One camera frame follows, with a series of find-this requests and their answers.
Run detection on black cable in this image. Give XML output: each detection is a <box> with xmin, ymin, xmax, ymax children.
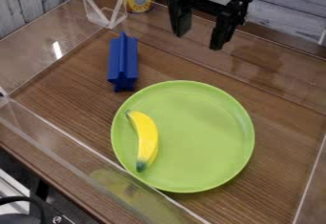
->
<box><xmin>0</xmin><ymin>195</ymin><xmax>48</xmax><ymax>224</ymax></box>

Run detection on clear acrylic tray walls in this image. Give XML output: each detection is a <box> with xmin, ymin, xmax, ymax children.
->
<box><xmin>0</xmin><ymin>0</ymin><xmax>326</xmax><ymax>224</ymax></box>

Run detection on blue star-shaped block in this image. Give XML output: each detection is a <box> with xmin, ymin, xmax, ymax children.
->
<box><xmin>107</xmin><ymin>31</ymin><xmax>139</xmax><ymax>92</ymax></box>

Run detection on green plate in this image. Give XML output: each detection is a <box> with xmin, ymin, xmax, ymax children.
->
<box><xmin>111</xmin><ymin>80</ymin><xmax>255</xmax><ymax>193</ymax></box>

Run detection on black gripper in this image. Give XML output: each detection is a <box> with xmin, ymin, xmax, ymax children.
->
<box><xmin>168</xmin><ymin>0</ymin><xmax>252</xmax><ymax>51</ymax></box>

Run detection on black metal bracket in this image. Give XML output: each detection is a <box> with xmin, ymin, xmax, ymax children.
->
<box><xmin>20</xmin><ymin>175</ymin><xmax>99</xmax><ymax>224</ymax></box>

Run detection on yellow toy banana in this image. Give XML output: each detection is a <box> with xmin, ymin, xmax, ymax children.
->
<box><xmin>126</xmin><ymin>111</ymin><xmax>159</xmax><ymax>173</ymax></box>

